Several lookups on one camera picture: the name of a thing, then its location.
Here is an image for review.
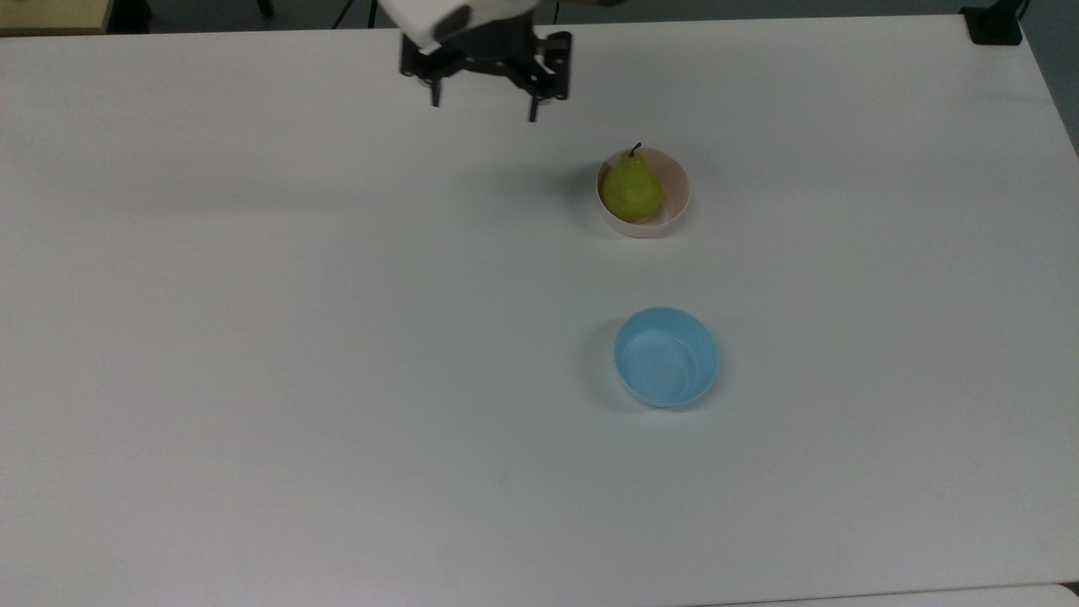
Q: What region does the pink bowl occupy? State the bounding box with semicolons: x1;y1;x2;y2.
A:
595;148;692;239

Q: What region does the blue bowl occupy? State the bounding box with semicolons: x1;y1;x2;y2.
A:
613;306;721;409

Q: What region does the green pear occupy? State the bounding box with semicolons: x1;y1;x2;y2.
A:
601;142;664;223

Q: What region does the light wooden cabinet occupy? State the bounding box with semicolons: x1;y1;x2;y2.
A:
0;0;115;36

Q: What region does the black table clamp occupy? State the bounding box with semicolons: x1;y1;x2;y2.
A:
959;0;1031;46

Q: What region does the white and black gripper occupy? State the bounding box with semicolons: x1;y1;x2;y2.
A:
378;0;574;123

